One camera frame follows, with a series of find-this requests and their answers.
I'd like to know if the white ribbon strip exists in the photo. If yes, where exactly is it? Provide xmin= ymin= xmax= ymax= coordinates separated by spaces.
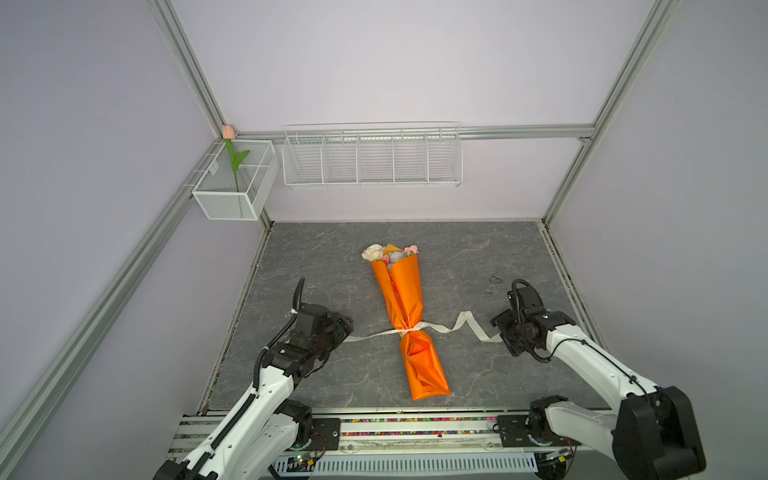
xmin=344 ymin=311 xmax=503 ymax=343

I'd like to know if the cream rose fake flower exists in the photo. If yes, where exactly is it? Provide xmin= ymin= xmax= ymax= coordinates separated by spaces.
xmin=361 ymin=244 xmax=385 ymax=262

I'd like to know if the orange wrapping paper sheet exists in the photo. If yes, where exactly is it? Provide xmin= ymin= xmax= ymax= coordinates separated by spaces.
xmin=368 ymin=245 xmax=451 ymax=401

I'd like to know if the white rose fake flower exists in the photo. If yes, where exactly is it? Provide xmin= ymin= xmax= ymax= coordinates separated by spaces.
xmin=389 ymin=251 xmax=407 ymax=266

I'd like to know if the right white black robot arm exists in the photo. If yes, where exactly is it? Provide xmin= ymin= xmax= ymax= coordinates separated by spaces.
xmin=491 ymin=310 xmax=706 ymax=479

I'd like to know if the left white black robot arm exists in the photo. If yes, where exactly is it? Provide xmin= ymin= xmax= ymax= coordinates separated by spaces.
xmin=154 ymin=303 xmax=354 ymax=479

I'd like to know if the pink tulip fake flower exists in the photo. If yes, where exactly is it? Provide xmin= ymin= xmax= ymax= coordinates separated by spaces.
xmin=221 ymin=125 xmax=250 ymax=192

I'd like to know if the white mesh corner basket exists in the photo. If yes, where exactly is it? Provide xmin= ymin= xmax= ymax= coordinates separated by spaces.
xmin=192 ymin=140 xmax=279 ymax=221

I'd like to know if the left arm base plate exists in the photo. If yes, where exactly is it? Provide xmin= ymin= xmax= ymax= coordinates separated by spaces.
xmin=301 ymin=417 xmax=341 ymax=452

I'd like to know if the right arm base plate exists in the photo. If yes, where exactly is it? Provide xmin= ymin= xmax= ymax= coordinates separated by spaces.
xmin=493 ymin=414 xmax=556 ymax=448

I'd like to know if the aluminium front rail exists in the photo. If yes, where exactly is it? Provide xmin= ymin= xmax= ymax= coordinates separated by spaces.
xmin=167 ymin=409 xmax=673 ymax=458

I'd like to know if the white wire wall basket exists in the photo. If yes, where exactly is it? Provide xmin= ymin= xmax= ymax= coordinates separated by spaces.
xmin=282 ymin=122 xmax=464 ymax=188

